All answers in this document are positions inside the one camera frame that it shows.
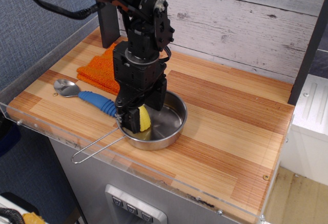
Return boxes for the white grooved side unit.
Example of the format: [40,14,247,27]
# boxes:
[280,74,327,185]

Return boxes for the dark right vertical post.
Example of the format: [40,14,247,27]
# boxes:
[288,0,327,106]

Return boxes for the yellow ridged toy lemon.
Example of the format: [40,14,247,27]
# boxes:
[138,106,151,132]

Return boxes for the folded orange cloth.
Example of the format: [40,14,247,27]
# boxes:
[76,43,120,95]

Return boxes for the yellow object bottom left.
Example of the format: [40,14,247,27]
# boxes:
[23,212,46,224]

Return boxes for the grey button control panel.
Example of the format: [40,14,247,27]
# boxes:
[105,184,168,223]

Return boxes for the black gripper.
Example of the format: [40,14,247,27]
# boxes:
[113,42,167,134]

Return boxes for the clear acrylic table guard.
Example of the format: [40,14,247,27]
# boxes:
[1,19,294,223]

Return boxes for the black braided hose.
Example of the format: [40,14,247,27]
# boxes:
[0,207,25,224]

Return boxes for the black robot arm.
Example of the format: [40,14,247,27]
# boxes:
[96,0,175,133]

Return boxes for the dark left vertical post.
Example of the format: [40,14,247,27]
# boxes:
[98,4,120,48]

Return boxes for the stainless steel pot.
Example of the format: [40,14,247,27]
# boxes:
[71,91,188,164]

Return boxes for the dark vertical post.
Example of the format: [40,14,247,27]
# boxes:
[98,4,120,48]
[288,0,327,106]

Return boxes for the blue handled metal spoon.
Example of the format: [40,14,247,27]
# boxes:
[53,79,116,117]

